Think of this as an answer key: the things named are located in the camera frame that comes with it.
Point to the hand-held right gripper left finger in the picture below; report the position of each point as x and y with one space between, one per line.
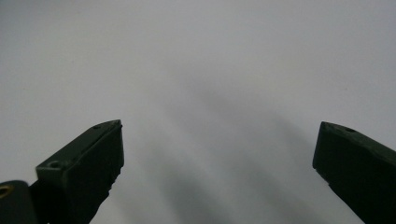
84 168

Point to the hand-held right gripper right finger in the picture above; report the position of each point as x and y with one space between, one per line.
358 174

